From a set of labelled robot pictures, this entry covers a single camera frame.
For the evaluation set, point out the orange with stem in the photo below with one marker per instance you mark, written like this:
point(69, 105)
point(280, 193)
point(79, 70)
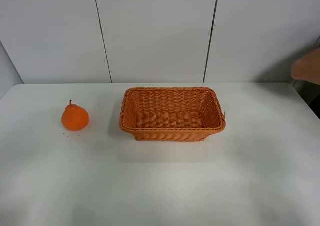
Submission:
point(74, 117)

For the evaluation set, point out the orange wicker basket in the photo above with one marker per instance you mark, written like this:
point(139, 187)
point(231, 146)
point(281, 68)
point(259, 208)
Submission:
point(171, 113)

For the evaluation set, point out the blurred person hand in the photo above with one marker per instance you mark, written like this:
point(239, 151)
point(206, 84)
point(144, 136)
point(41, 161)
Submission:
point(307, 68)

